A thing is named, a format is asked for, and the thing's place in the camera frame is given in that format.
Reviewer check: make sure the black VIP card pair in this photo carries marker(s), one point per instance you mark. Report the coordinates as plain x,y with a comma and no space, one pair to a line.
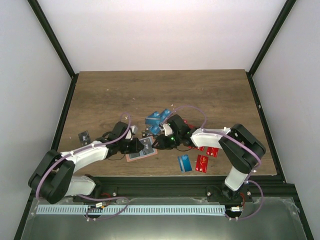
147,146

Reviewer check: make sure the blue card pile top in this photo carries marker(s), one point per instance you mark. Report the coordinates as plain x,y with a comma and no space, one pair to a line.
154,122

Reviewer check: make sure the red card pile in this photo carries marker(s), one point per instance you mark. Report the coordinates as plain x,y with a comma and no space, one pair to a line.
210,151

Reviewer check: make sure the left black frame post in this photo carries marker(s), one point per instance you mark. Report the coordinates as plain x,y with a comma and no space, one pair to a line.
45,24

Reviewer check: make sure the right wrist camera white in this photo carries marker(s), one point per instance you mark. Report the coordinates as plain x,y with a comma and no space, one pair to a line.
167,129

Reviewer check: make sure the light blue slotted cable duct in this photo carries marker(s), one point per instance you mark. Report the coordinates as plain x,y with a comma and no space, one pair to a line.
201,210

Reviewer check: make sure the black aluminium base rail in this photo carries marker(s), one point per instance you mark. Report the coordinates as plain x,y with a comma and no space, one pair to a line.
208,187

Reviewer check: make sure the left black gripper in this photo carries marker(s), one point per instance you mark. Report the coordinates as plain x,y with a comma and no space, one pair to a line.
135,147

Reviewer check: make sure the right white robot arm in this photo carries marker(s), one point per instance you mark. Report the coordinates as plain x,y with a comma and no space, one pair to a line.
242,149

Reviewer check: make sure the metal sheet front panel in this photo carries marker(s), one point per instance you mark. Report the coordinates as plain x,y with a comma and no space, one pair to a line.
273,218

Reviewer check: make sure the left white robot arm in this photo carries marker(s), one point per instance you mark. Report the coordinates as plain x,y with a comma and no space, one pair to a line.
54,178

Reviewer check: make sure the lone black card far left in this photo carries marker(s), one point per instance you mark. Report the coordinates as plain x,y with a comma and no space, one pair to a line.
84,138

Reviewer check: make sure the black frame post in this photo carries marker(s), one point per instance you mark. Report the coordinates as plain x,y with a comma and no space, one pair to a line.
45,24
276,27

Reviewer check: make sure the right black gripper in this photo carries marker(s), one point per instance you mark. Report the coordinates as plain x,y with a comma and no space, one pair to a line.
163,144

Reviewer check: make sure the red VIP card front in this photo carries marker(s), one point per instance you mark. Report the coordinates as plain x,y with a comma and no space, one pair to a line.
202,163

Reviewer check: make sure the right black frame post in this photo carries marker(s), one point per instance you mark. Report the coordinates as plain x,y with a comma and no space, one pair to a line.
276,27

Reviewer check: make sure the black cards under blue pile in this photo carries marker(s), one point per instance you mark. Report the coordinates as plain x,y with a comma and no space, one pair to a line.
145,133

